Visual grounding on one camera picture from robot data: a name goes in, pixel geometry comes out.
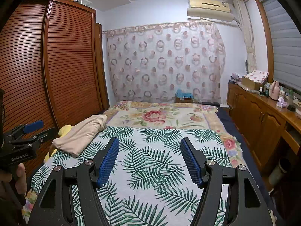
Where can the tied beige window curtain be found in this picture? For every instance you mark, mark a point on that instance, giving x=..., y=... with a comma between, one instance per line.
x=249, y=42

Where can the person's left hand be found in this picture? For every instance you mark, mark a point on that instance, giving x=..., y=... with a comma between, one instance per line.
x=21, y=179

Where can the grey waste bin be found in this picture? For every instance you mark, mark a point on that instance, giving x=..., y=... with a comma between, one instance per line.
x=279, y=171

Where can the bed with leaf floral cover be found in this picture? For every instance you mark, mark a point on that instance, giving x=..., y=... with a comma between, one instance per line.
x=155, y=115

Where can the palm leaf printed blanket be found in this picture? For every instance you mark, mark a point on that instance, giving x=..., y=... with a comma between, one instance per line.
x=150, y=160

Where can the box with blue cloth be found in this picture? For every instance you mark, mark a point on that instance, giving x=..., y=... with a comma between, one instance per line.
x=184, y=97

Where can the yellow plush toy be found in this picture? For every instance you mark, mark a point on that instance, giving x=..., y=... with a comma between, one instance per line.
x=64, y=130

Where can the purple storage case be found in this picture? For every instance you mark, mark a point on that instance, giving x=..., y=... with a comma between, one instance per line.
x=235, y=77

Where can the green bottle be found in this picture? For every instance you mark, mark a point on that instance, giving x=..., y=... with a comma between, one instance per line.
x=291, y=97

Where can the clear plastic storage box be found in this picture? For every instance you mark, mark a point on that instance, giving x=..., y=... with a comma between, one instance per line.
x=83, y=2

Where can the beige wall air conditioner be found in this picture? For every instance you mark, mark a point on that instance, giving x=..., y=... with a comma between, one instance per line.
x=209, y=10

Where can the small black container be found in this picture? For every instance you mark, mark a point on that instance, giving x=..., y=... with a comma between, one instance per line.
x=291, y=107

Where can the pink thermos jug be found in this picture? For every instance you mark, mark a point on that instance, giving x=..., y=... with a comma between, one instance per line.
x=274, y=90

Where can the sheer circle patterned curtain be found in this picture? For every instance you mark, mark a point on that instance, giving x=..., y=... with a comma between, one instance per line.
x=164, y=63

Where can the box with dotted cloth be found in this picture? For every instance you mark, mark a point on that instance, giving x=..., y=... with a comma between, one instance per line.
x=257, y=74

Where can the grey window blind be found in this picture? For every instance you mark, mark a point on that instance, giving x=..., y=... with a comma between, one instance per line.
x=287, y=42

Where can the wooden sideboard cabinet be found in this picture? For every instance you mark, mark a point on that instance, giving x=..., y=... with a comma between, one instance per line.
x=258, y=117

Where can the beige printed t-shirt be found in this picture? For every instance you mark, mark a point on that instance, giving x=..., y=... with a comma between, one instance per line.
x=77, y=136

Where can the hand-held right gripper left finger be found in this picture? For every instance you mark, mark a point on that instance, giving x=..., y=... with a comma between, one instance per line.
x=108, y=162

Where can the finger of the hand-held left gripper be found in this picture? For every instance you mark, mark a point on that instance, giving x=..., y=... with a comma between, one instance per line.
x=33, y=126
x=45, y=134

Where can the wooden window frame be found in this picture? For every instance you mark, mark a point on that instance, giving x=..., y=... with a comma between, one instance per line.
x=265, y=35

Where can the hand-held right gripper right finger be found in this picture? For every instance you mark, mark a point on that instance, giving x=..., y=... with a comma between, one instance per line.
x=191, y=162

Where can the small round mirror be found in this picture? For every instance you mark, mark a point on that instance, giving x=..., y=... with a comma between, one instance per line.
x=247, y=66

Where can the cardboard box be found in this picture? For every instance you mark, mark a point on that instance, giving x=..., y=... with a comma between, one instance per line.
x=249, y=84

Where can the wooden louvered wardrobe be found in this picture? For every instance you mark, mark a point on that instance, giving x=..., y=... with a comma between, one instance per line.
x=70, y=63

